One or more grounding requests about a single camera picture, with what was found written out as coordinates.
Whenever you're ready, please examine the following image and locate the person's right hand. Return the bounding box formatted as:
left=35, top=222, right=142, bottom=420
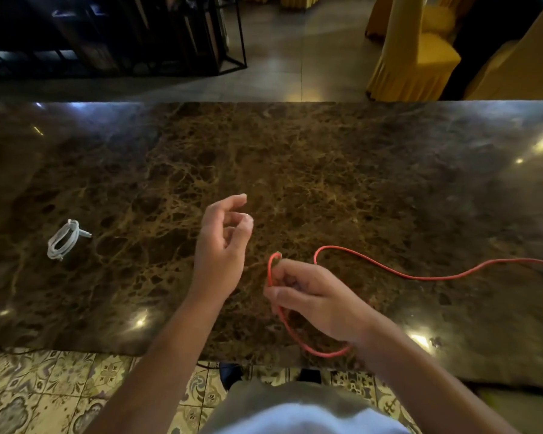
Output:
left=263, top=259, right=390, bottom=347

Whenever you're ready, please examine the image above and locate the person's left hand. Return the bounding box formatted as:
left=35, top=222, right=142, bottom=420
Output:
left=188, top=193, right=254, bottom=308

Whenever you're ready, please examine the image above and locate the red charging cable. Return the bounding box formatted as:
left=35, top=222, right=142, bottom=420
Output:
left=267, top=245, right=543, bottom=359

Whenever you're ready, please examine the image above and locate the white charging cable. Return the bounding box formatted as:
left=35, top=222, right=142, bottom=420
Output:
left=46, top=219, right=93, bottom=262

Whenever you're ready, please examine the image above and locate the person's right forearm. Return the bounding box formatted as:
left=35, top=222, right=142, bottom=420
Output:
left=357, top=318, right=521, bottom=434

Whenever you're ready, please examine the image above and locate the person's left forearm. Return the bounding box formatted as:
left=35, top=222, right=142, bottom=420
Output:
left=83, top=291, right=229, bottom=434

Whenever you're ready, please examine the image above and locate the person's white shirt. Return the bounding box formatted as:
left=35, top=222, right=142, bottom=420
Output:
left=215, top=403, right=410, bottom=434

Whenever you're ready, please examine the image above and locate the black metal shelf rack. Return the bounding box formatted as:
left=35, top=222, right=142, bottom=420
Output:
left=0, top=0, right=248, bottom=80

